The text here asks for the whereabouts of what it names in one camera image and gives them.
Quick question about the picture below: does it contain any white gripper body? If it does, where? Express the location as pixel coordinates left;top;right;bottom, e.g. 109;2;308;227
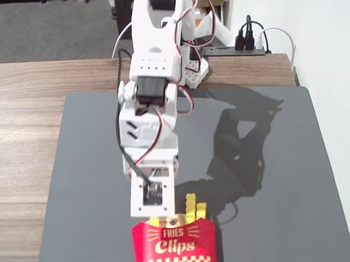
121;144;180;181

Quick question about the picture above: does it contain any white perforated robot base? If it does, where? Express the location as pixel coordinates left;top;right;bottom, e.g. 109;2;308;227
182;46;211;89

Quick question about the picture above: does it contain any tall yellow crinkle fry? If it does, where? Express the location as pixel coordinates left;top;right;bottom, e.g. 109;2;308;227
184;193;197;225

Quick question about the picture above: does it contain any white crumpled bag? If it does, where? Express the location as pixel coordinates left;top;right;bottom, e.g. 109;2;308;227
194;10;235;48

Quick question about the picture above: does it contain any dark grey textured mat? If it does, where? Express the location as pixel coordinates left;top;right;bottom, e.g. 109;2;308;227
29;83;350;262

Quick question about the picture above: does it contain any short yellow crinkle fry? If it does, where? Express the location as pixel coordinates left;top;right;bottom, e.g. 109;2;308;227
195;202;208;220

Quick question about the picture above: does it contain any black power strip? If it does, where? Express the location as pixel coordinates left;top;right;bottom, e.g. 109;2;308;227
202;44;267;58

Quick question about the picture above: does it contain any black plug with cable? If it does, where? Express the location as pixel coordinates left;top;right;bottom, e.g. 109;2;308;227
243;14;256;51
233;20;267;51

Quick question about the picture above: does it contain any white plug with cable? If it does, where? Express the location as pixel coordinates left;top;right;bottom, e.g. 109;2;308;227
255;26;297;75

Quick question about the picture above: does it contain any black camera cable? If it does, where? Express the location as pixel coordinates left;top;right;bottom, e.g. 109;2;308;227
112;48;155;188

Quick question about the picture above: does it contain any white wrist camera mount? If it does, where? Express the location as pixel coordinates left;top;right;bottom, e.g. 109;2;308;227
127;159;178;219

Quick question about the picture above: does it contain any red white servo cable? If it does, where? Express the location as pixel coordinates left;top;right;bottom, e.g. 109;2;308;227
132;87;198;175

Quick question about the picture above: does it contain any red fries clips box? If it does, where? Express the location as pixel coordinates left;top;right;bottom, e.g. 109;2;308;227
130;214;218;262

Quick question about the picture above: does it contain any thin white cable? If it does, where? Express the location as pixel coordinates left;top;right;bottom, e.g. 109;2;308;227
110;22;133;59

